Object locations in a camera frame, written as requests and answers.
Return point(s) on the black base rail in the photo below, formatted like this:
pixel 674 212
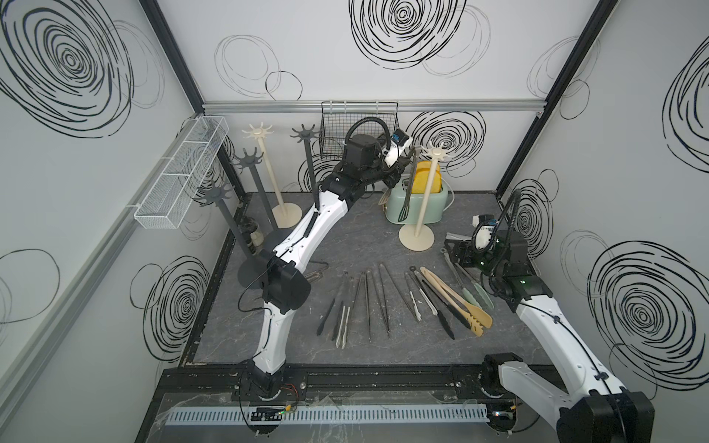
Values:
pixel 302 381

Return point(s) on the grey cable duct strip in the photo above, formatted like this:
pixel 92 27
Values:
pixel 328 414

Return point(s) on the dark grey rack stand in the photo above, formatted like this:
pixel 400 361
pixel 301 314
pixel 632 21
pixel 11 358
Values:
pixel 307 160
pixel 253 272
pixel 250 162

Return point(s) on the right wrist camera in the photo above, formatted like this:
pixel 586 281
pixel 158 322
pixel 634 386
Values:
pixel 484 228

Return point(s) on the black nylon tongs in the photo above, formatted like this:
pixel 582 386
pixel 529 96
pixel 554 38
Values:
pixel 429 294

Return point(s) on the steel wire tongs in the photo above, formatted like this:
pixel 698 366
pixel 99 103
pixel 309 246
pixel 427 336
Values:
pixel 317 274

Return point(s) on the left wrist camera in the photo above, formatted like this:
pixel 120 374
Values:
pixel 399 144

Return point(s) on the yellow sponge toast slice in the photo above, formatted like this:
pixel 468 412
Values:
pixel 420 182

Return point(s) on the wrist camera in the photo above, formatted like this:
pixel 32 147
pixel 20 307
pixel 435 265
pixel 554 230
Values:
pixel 484 228
pixel 399 144

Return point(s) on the small steel tongs white tip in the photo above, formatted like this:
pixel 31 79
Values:
pixel 417 294

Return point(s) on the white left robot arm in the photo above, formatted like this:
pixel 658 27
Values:
pixel 287 288

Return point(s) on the dark grey rack stand front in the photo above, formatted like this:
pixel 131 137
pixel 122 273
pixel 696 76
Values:
pixel 253 272

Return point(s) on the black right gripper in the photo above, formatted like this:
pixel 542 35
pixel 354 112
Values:
pixel 468 247

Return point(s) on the black wire wall basket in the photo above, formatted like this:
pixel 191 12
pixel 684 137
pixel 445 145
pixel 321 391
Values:
pixel 337 117

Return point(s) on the slim black tongs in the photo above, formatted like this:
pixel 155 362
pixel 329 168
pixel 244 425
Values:
pixel 391 303

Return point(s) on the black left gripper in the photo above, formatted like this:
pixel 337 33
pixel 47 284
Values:
pixel 394 173

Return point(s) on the green ringed steel tongs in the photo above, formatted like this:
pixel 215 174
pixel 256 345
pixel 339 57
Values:
pixel 473 291

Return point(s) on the dark grey rack stand middle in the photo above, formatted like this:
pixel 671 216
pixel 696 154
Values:
pixel 250 162

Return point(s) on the tall cream utensil rack stand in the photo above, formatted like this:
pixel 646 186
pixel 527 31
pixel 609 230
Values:
pixel 286 214

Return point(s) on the small glass jar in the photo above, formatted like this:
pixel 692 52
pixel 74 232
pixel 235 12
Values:
pixel 252 233

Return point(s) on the wooden bamboo tongs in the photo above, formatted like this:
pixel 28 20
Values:
pixel 473 317

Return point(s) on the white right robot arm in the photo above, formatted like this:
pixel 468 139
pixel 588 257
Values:
pixel 592 405

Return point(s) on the dark grey rack stand back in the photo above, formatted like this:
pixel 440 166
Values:
pixel 307 160

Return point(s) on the black slotted spatula tongs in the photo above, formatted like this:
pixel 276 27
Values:
pixel 404 212

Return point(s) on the white handled slotted steel tongs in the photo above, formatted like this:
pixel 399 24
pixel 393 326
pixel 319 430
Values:
pixel 457 238

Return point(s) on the white wire wall basket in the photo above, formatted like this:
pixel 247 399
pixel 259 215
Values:
pixel 187 164

